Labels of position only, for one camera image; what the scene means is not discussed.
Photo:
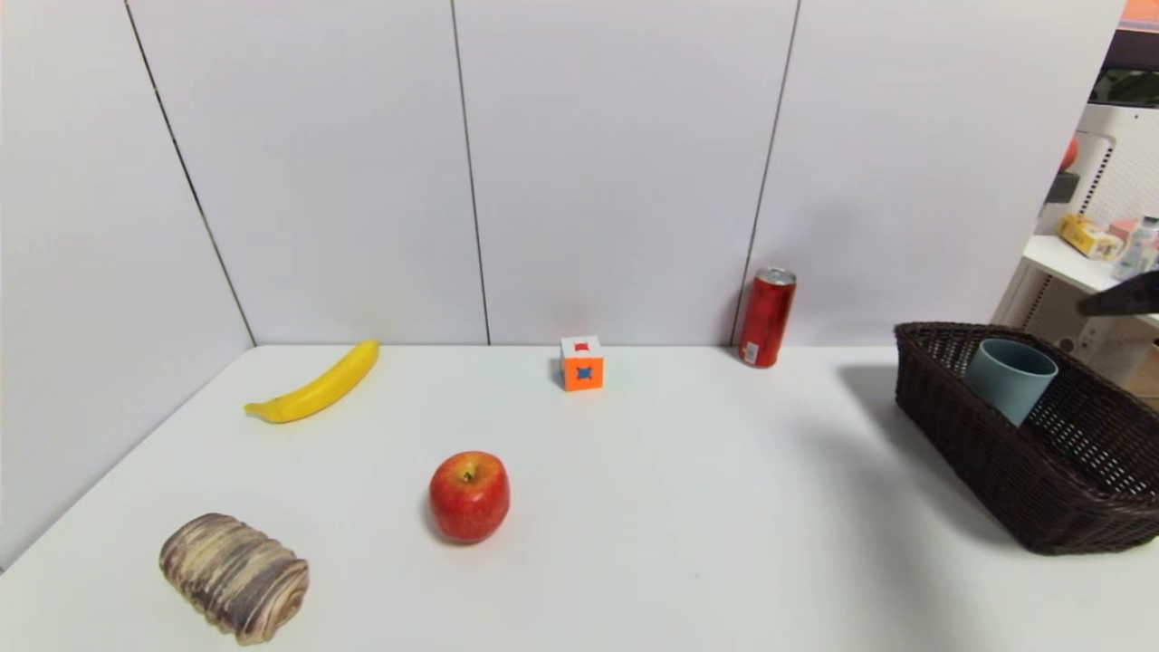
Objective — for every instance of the red apple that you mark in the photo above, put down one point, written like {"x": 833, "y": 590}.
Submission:
{"x": 469, "y": 500}

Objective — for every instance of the yellow banana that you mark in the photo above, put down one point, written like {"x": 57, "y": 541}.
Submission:
{"x": 317, "y": 391}

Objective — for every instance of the white pegboard panel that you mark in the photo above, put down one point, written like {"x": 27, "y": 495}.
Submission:
{"x": 1118, "y": 163}

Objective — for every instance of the orange ball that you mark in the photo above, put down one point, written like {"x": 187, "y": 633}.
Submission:
{"x": 1069, "y": 156}

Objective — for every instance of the orange board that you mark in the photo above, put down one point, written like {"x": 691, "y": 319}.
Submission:
{"x": 1141, "y": 14}

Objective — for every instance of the light blue cup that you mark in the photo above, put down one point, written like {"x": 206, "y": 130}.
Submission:
{"x": 1005, "y": 385}

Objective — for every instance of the yellow box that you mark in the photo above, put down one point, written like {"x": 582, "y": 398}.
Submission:
{"x": 1089, "y": 237}

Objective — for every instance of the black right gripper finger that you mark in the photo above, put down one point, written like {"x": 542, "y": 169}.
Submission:
{"x": 1132, "y": 297}

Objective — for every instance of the red soda can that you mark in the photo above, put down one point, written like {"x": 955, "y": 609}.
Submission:
{"x": 767, "y": 319}

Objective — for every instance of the orange white puzzle cube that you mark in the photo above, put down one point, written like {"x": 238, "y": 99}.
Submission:
{"x": 583, "y": 369}

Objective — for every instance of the dark brown wicker basket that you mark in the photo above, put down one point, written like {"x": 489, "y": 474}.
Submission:
{"x": 1023, "y": 480}

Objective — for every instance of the white shelf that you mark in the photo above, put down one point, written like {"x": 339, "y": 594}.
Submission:
{"x": 1059, "y": 272}

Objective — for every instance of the dark screen with green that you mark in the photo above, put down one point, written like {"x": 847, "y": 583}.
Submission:
{"x": 1127, "y": 86}

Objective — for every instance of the brown swirl bread loaf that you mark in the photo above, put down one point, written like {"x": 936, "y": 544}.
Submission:
{"x": 234, "y": 576}

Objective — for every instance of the small clear plastic bottle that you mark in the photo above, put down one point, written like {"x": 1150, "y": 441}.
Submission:
{"x": 1137, "y": 252}

